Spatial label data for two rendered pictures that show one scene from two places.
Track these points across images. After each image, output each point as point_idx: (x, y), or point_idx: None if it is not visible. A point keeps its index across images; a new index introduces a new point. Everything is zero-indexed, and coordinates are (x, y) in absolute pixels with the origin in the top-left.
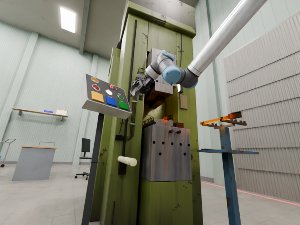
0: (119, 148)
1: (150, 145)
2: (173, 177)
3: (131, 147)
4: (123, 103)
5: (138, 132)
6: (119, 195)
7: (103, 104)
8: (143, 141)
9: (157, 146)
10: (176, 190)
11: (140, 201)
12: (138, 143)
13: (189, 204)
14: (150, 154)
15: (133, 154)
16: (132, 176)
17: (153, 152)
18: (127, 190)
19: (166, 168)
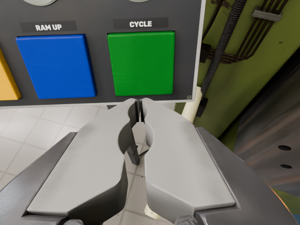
0: (198, 71)
1: (271, 135)
2: (293, 192)
3: (232, 79)
4: (145, 51)
5: (280, 48)
6: None
7: (27, 107)
8: (288, 70)
9: (289, 156)
10: (281, 197)
11: (223, 138)
12: (259, 77)
13: (295, 211)
14: (256, 150)
15: (232, 92)
16: (218, 117)
17: (265, 157)
18: (202, 124)
19: (284, 181)
